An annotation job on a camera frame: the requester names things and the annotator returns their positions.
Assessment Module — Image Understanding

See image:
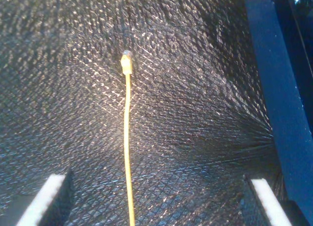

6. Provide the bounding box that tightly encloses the black rack drawer tray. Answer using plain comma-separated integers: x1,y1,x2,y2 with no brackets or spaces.
271,0,313,129

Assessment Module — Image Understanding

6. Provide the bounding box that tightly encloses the black bubble wrap mat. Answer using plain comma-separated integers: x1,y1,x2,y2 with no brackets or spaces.
0,0,289,226

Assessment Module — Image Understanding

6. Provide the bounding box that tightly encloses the yellow network cable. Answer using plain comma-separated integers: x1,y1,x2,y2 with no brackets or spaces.
120,49,136,226

